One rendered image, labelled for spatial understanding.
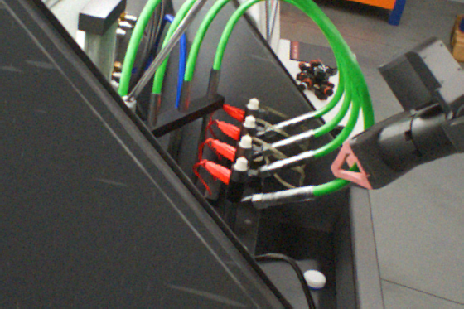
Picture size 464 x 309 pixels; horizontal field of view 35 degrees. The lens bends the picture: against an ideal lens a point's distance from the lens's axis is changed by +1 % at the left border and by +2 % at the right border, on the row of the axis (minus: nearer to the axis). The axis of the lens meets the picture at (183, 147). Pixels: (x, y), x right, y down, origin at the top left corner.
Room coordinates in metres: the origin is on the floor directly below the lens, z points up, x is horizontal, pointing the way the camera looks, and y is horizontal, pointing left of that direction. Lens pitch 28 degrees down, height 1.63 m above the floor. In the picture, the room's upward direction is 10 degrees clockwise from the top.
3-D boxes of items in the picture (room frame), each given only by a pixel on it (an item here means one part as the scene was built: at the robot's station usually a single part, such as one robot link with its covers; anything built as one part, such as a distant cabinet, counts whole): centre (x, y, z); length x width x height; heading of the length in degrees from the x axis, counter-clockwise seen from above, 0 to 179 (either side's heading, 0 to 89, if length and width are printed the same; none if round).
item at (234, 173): (0.99, -0.10, 1.00); 0.05 x 0.03 x 0.21; 85
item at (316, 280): (1.10, -0.28, 0.84); 0.04 x 0.04 x 0.01
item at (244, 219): (1.11, -0.10, 0.91); 0.34 x 0.10 x 0.15; 175
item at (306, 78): (1.71, -0.30, 1.01); 0.23 x 0.11 x 0.06; 175
